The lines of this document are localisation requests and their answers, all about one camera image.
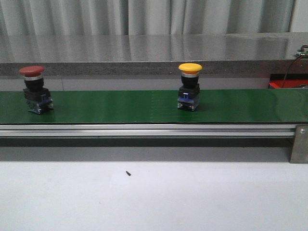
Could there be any yellow mushroom push button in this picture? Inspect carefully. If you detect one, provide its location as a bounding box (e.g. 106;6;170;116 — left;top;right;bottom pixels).
178;63;202;111

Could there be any red mushroom push button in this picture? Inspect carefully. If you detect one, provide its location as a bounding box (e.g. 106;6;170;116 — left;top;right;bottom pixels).
19;65;53;115

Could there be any grey stone counter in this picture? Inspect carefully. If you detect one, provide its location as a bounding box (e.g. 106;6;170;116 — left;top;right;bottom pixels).
0;32;308;76

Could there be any green conveyor belt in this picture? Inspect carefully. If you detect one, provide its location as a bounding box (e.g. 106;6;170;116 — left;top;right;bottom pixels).
0;89;308;124

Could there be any small green circuit board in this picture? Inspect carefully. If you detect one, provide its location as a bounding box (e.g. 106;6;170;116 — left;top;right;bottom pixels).
295;48;308;58

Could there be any grey pleated curtain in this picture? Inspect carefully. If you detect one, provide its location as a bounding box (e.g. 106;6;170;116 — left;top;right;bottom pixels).
0;0;295;36

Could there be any aluminium conveyor side rail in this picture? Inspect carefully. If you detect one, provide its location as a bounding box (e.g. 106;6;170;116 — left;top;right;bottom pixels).
0;124;297;137

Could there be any metal conveyor support bracket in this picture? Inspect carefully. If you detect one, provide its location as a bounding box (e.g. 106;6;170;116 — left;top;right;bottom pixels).
290;125;308;164

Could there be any thin red-brown wire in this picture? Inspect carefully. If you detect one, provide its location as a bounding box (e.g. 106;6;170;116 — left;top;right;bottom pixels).
281;45;308;89

